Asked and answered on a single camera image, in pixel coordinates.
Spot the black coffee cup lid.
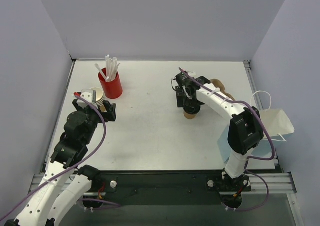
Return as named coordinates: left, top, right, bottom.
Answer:
left=183, top=104, right=201, bottom=115

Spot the brown paper coffee cup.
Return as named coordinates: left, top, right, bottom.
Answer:
left=183, top=111, right=197, bottom=120

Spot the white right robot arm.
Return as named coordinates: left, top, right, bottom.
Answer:
left=173, top=70, right=264, bottom=190

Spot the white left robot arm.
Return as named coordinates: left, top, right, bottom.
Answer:
left=5, top=95, right=117, bottom=226

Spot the stack of paper cups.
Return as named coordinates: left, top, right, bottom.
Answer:
left=90, top=87, right=106, bottom=107

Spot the red ribbed straw cup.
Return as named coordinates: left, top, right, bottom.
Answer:
left=98, top=73, right=123, bottom=99

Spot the brown cardboard cup carrier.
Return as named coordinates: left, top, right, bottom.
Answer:
left=210, top=79, right=235, bottom=101

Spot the bundle of wrapped straws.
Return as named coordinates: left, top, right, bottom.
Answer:
left=94, top=55, right=120, bottom=83

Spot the white and blue paper bag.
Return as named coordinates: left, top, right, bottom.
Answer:
left=217, top=107, right=295, bottom=163

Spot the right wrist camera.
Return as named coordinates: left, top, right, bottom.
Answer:
left=181, top=70, right=197, bottom=78

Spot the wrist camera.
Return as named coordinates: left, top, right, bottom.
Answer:
left=74, top=89, right=97, bottom=109
left=181, top=70, right=197, bottom=78

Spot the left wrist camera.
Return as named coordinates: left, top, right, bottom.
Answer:
left=74, top=89, right=97, bottom=109

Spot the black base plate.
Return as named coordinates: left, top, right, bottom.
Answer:
left=80, top=170, right=252, bottom=209

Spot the aluminium frame rail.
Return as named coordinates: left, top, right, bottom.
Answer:
left=243, top=60, right=297, bottom=195

